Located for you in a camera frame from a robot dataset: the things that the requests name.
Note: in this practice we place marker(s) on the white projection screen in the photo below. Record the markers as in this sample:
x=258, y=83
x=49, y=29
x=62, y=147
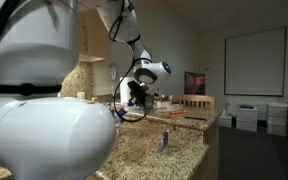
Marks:
x=255, y=61

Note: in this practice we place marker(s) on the small white bin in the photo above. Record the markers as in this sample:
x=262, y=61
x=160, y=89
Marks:
x=225, y=120

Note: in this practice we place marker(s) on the white plate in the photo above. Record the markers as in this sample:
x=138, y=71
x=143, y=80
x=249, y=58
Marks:
x=175, y=107

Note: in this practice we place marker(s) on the white storage box stack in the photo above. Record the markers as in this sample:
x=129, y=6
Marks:
x=247, y=118

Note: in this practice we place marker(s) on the black pen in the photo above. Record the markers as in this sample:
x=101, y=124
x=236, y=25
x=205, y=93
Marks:
x=195, y=118

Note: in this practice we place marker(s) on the white drawer unit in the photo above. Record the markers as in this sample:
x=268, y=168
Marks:
x=278, y=119

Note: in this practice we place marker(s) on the white wall outlet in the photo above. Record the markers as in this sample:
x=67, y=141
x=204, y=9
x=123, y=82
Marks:
x=81, y=96

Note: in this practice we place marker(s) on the wooden counter cabinet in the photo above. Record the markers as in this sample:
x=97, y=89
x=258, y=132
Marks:
x=210, y=150

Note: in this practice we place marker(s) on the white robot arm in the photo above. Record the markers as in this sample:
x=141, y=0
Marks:
x=34, y=133

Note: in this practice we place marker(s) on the wooden wall cabinet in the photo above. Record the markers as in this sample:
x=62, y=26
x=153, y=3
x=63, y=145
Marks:
x=94, y=36

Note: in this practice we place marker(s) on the wooden chair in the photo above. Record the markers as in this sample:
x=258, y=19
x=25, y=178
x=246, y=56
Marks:
x=194, y=101

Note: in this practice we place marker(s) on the small white container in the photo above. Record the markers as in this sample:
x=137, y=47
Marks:
x=163, y=104

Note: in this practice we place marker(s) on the white wall phone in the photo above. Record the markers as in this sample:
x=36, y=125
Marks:
x=113, y=71

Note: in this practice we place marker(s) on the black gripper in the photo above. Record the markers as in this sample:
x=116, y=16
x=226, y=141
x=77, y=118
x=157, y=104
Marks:
x=140, y=90

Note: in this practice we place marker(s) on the orange marker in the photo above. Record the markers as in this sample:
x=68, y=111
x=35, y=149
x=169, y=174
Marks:
x=177, y=113

